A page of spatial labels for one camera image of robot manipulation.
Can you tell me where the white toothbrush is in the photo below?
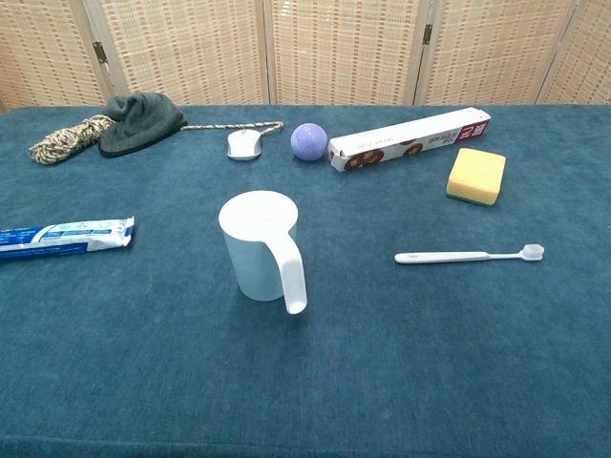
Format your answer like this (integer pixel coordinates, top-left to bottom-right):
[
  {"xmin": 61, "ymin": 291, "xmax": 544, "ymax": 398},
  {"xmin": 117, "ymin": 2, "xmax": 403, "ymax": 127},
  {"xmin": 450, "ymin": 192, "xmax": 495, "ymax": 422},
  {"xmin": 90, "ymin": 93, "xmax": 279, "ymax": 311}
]
[{"xmin": 393, "ymin": 243, "xmax": 546, "ymax": 265}]

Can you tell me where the blue and white toothpaste tube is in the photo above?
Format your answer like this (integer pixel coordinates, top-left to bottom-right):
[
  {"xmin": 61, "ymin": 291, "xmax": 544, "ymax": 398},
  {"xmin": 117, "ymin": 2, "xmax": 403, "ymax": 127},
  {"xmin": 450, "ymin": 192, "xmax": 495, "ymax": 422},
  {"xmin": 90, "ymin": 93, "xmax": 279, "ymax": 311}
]
[{"xmin": 0, "ymin": 215, "xmax": 136, "ymax": 261}]

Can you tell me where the purple ball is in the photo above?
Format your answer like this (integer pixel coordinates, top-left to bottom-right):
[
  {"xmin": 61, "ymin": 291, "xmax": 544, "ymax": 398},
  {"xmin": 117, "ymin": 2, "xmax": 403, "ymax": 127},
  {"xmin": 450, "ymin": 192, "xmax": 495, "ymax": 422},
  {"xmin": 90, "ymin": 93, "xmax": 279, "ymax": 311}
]
[{"xmin": 290, "ymin": 122, "xmax": 329, "ymax": 161}]

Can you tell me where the white computer mouse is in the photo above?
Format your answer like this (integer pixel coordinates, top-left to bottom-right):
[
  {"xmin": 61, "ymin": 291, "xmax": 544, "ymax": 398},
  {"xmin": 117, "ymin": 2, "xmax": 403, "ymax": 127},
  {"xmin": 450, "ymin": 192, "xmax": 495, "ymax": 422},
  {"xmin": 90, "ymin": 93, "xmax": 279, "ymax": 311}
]
[{"xmin": 226, "ymin": 128, "xmax": 264, "ymax": 161}]

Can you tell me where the long white wrap box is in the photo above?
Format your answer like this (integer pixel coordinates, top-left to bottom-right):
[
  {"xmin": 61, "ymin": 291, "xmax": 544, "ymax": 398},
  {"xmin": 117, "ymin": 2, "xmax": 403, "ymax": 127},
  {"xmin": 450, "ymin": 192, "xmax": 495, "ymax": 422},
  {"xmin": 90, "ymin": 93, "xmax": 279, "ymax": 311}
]
[{"xmin": 327, "ymin": 107, "xmax": 493, "ymax": 174}]

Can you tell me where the yellow sponge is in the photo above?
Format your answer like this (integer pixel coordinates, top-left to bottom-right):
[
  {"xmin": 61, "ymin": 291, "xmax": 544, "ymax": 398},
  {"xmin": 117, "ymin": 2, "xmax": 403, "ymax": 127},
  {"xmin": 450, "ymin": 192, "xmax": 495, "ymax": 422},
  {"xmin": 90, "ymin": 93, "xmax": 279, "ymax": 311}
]
[{"xmin": 445, "ymin": 147, "xmax": 507, "ymax": 209}]

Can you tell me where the bamboo folding screen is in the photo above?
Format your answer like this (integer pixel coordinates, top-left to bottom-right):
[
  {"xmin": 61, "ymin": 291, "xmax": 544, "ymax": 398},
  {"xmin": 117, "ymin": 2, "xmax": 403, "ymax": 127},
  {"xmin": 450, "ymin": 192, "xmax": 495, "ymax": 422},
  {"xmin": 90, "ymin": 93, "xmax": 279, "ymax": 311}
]
[{"xmin": 0, "ymin": 0, "xmax": 611, "ymax": 115}]

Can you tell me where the grey knit hat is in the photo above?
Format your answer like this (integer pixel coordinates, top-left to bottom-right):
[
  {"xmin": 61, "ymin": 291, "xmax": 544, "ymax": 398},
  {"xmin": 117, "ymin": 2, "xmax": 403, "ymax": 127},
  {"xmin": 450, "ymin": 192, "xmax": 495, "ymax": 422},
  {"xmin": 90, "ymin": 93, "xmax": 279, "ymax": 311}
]
[{"xmin": 97, "ymin": 92, "xmax": 189, "ymax": 159}]

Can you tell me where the blue tablecloth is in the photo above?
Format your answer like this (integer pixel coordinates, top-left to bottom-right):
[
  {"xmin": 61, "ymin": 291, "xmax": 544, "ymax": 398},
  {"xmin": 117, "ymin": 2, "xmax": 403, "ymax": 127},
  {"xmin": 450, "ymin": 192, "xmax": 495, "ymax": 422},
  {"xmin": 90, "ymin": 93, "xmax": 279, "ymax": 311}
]
[{"xmin": 0, "ymin": 103, "xmax": 611, "ymax": 458}]

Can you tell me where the white cup with handle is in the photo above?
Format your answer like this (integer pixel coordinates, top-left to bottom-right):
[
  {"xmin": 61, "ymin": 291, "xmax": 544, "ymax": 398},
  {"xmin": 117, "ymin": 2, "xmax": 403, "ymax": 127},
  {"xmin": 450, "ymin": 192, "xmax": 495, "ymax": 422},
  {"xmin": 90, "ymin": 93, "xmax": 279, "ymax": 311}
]
[{"xmin": 218, "ymin": 190, "xmax": 308, "ymax": 316}]

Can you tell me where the beige braided rope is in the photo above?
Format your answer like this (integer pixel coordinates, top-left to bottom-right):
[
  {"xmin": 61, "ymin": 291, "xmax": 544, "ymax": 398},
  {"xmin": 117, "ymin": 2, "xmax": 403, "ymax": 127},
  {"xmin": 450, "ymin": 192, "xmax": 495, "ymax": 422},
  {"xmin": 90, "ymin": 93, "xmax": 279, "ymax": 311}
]
[{"xmin": 28, "ymin": 114, "xmax": 285, "ymax": 166}]

